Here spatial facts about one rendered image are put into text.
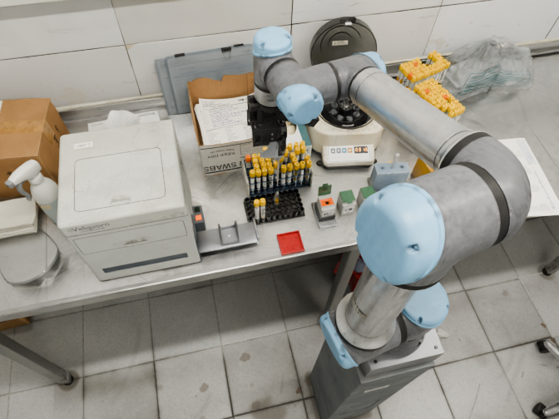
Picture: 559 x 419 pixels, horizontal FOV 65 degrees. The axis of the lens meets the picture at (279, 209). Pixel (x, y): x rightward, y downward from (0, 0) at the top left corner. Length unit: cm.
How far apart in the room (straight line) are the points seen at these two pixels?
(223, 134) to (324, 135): 32
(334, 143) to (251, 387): 113
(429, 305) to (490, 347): 139
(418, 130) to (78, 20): 105
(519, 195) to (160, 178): 76
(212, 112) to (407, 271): 110
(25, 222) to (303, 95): 93
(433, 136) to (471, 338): 169
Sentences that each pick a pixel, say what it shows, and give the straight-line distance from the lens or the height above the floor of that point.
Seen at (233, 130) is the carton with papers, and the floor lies 94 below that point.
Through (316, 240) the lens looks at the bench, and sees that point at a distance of 130.
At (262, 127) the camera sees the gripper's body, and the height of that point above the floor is 127.
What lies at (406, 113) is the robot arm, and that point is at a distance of 74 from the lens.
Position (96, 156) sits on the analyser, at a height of 117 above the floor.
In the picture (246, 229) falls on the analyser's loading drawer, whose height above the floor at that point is 92.
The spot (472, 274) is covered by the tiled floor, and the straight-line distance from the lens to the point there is 243.
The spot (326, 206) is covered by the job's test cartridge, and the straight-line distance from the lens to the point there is 128.
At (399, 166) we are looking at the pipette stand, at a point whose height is 98.
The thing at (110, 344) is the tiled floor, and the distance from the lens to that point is 220.
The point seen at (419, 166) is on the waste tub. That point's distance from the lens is 145.
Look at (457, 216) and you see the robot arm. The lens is 54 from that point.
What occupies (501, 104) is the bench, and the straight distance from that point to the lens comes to 185.
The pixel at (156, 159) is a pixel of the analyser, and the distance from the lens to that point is 111.
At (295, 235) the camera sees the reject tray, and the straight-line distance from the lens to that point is 130.
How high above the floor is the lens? 202
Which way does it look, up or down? 58 degrees down
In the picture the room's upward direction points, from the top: 3 degrees clockwise
